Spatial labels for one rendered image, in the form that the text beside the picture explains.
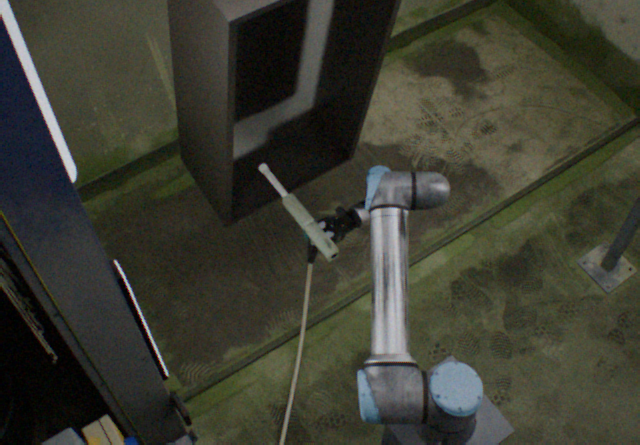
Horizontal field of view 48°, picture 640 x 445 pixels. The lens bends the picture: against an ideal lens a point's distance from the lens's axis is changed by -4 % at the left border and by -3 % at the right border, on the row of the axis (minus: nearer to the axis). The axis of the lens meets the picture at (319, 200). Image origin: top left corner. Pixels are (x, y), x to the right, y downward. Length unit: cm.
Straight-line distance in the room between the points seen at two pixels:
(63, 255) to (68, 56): 185
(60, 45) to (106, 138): 47
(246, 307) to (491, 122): 156
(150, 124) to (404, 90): 131
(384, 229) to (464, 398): 53
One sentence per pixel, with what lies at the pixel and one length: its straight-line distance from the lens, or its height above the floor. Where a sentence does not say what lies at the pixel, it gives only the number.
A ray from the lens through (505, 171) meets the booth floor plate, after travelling 364.
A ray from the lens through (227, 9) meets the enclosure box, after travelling 187.
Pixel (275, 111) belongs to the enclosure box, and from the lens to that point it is 313.
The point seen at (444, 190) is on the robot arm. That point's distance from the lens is 228.
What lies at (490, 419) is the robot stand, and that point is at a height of 64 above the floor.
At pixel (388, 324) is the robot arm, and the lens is 212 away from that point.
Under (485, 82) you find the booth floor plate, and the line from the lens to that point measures 403.
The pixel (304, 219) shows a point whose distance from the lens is 274.
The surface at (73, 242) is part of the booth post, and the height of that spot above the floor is 150.
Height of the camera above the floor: 282
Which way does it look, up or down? 54 degrees down
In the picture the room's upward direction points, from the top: 1 degrees counter-clockwise
